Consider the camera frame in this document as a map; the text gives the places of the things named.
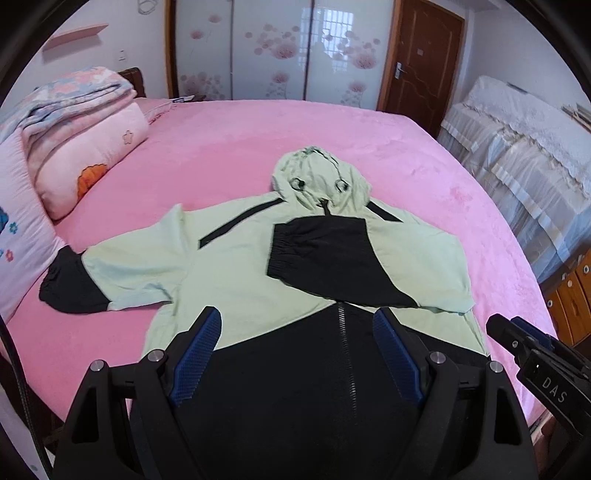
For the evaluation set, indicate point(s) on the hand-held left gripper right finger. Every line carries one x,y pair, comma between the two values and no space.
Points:
398,360

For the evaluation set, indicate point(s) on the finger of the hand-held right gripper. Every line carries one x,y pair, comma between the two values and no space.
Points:
538,333
503,328

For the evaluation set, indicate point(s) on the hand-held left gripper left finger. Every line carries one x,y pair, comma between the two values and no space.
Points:
198,355

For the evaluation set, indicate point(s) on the green and black hooded jacket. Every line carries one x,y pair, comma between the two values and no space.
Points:
231,277

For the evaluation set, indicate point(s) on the wooden drawer cabinet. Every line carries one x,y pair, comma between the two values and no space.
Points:
570,300

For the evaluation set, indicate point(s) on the lace covered furniture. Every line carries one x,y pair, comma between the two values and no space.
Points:
517,152

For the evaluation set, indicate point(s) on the bed with pink blanket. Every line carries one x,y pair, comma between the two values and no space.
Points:
221,147

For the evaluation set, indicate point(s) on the pale pink embroidered pillow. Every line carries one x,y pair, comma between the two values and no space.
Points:
23,230

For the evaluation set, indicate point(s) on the pink quilt with orange flower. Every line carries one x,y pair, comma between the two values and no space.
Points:
92,152

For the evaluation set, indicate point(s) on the brown wooden door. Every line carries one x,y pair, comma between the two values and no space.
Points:
420,78

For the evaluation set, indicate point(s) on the dark wooden headboard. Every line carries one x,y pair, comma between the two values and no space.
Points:
134,81

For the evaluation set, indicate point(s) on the folded floral quilt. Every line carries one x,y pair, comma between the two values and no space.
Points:
69,92

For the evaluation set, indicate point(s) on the floral sliding door wardrobe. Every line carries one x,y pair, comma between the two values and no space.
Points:
277,46

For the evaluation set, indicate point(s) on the pink wall shelf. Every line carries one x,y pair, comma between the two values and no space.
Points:
76,36

